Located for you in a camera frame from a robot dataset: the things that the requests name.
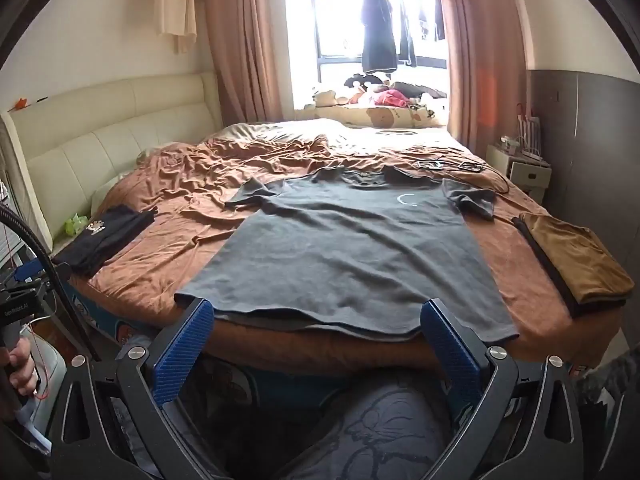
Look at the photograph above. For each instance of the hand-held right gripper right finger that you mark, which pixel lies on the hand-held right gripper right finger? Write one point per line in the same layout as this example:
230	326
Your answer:
450	355

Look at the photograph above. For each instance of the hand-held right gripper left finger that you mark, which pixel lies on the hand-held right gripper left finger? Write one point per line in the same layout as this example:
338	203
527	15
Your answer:
185	355

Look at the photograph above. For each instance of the grey t-shirt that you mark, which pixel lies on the grey t-shirt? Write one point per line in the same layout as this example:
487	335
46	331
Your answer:
340	250

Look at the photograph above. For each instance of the black folded printed clothes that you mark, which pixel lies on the black folded printed clothes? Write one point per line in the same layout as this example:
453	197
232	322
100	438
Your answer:
105	240

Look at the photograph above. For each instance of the person's left hand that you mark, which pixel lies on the person's left hand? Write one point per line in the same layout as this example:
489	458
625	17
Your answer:
20	370

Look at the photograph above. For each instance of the green crumpled object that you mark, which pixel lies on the green crumpled object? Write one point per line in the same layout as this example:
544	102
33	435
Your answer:
76	224

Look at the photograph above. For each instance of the person's dark printed pants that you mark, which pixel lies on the person's dark printed pants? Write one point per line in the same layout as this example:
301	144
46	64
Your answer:
370	435

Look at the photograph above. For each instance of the folded mustard brown garment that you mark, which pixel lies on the folded mustard brown garment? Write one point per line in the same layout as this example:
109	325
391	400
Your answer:
570	305

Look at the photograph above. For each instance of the brown bed blanket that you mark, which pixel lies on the brown bed blanket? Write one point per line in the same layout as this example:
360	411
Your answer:
200	200

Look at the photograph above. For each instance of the white nightstand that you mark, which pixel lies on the white nightstand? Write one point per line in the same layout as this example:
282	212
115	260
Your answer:
525	175

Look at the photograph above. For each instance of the cream padded headboard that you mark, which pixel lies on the cream padded headboard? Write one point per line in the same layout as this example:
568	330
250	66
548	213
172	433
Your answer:
100	125

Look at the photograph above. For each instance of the red cloth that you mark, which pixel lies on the red cloth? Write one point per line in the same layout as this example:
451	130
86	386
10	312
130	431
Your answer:
392	98

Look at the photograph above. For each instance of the cream plush toy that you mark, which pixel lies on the cream plush toy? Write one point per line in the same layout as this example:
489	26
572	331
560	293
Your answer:
325	96

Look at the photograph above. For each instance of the black and white plush toy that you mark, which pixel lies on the black and white plush toy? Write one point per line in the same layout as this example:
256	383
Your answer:
365	80

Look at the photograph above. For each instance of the black hanging jacket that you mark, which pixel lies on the black hanging jacket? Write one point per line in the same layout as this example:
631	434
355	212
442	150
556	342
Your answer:
377	35

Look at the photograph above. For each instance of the dark hanging garment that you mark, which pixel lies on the dark hanging garment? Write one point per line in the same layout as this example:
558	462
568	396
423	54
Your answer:
437	20

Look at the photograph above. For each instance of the cream hanging cloth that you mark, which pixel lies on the cream hanging cloth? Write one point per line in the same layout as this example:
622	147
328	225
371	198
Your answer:
175	5

